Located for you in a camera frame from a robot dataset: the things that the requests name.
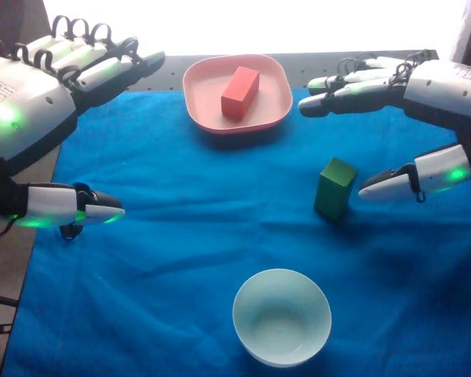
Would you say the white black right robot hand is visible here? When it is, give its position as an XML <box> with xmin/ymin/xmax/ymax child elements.
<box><xmin>298</xmin><ymin>49</ymin><xmax>471</xmax><ymax>203</ymax></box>

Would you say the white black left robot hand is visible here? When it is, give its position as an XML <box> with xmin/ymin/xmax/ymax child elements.
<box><xmin>0</xmin><ymin>14</ymin><xmax>166</xmax><ymax>240</ymax></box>

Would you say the red rectangular block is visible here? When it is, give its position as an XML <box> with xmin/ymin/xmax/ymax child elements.
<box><xmin>221</xmin><ymin>65</ymin><xmax>261</xmax><ymax>119</ymax></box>

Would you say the green rectangular block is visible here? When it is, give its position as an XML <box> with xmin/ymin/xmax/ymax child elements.
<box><xmin>313</xmin><ymin>157</ymin><xmax>359</xmax><ymax>221</ymax></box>

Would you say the pink square plate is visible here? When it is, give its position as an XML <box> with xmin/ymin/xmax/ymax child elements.
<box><xmin>182</xmin><ymin>53</ymin><xmax>293</xmax><ymax>135</ymax></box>

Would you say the dark brown curtain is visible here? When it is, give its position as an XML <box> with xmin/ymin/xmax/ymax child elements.
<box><xmin>0</xmin><ymin>0</ymin><xmax>53</xmax><ymax>50</ymax></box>

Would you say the blue table cloth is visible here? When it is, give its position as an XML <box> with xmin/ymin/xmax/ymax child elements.
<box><xmin>0</xmin><ymin>86</ymin><xmax>471</xmax><ymax>377</ymax></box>

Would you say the pale green round bowl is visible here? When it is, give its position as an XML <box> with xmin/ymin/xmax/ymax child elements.
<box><xmin>232</xmin><ymin>268</ymin><xmax>333</xmax><ymax>368</ymax></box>

